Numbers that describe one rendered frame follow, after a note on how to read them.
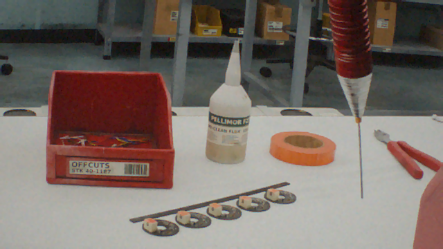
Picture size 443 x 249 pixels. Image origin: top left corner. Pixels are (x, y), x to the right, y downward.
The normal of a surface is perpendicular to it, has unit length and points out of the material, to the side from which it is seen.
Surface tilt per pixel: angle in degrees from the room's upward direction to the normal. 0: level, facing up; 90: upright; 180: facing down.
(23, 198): 0
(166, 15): 90
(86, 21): 90
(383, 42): 90
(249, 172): 0
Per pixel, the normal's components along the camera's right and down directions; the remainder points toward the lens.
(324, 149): 0.13, -0.94
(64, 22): 0.29, 0.31
